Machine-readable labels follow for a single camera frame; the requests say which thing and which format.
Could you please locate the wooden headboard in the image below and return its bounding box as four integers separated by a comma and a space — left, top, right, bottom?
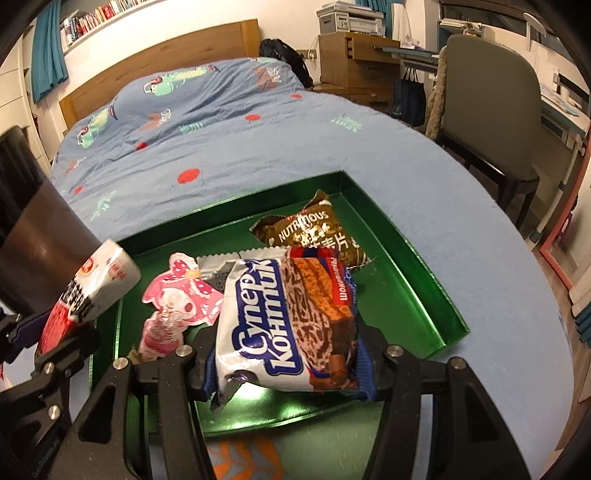
59, 19, 260, 130

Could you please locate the teal curtain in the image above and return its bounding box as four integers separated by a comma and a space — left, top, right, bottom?
31, 0, 70, 103
360, 0, 409, 40

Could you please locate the white wardrobe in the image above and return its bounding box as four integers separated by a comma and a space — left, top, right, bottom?
0, 46, 51, 171

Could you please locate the white desk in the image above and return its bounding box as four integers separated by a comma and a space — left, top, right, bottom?
531, 65, 591, 241

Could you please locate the dark blue bag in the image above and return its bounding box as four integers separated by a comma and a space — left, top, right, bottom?
392, 68, 426, 127

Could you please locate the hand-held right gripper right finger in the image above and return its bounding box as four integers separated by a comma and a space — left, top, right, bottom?
358, 318, 532, 480

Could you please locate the white chocolate cake packet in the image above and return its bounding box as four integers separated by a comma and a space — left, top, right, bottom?
196, 244, 370, 411

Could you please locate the black backpack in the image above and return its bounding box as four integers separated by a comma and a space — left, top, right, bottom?
259, 38, 315, 90

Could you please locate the blue printed blanket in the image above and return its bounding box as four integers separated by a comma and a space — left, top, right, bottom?
51, 58, 573, 480

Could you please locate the brown oat snack packet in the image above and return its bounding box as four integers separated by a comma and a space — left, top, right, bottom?
249, 189, 377, 271

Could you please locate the beige scarf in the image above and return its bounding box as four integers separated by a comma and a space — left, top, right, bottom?
425, 46, 448, 139

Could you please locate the green tray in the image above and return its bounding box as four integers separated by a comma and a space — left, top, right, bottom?
88, 170, 471, 437

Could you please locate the pink cartoon snack packet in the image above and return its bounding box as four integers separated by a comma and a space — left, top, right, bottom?
136, 252, 225, 363

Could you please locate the white desk lamp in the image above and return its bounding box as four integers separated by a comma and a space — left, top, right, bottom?
524, 13, 561, 61

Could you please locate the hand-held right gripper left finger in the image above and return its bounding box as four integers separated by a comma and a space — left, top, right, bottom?
44, 330, 218, 480

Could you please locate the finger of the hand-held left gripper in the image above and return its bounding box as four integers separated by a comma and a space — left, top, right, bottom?
0, 309, 51, 365
0, 328, 101, 480

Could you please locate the grey chair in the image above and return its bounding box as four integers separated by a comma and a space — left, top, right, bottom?
431, 34, 543, 222

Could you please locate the blue-grey desk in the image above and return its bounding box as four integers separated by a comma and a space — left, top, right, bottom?
369, 39, 439, 70

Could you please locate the orange grey patterned item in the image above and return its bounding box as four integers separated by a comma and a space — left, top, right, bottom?
205, 436, 284, 480

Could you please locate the row of books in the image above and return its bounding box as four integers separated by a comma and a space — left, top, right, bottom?
60, 0, 155, 47

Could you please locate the wooden cabinet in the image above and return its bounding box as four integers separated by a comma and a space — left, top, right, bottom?
318, 31, 402, 109

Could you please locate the red framed board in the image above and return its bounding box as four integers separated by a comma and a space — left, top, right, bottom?
538, 138, 591, 305

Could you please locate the white printer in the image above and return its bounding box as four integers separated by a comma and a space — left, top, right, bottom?
316, 1, 386, 35

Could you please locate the white red snack packet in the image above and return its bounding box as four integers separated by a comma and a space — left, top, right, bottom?
37, 239, 141, 356

